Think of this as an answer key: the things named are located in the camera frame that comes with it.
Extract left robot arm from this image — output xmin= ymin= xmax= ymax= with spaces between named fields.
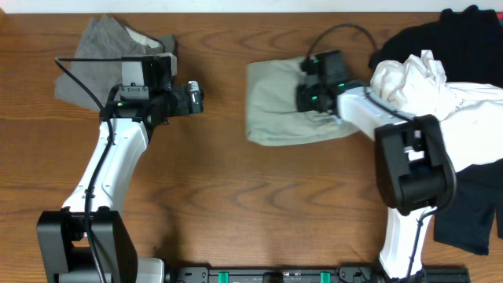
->
xmin=37 ymin=53 xmax=204 ymax=283

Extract white t-shirt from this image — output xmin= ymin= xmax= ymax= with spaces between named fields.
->
xmin=370 ymin=50 xmax=502 ymax=171

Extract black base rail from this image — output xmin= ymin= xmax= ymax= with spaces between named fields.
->
xmin=161 ymin=264 xmax=472 ymax=283

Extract black garment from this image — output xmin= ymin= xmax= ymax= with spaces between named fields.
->
xmin=369 ymin=6 xmax=502 ymax=255

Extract khaki green shorts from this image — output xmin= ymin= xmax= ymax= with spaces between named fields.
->
xmin=245 ymin=57 xmax=358 ymax=146

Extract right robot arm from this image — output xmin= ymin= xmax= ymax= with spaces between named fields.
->
xmin=296 ymin=51 xmax=457 ymax=282

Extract folded dark grey shorts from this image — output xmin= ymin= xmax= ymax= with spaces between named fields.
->
xmin=69 ymin=15 xmax=176 ymax=104

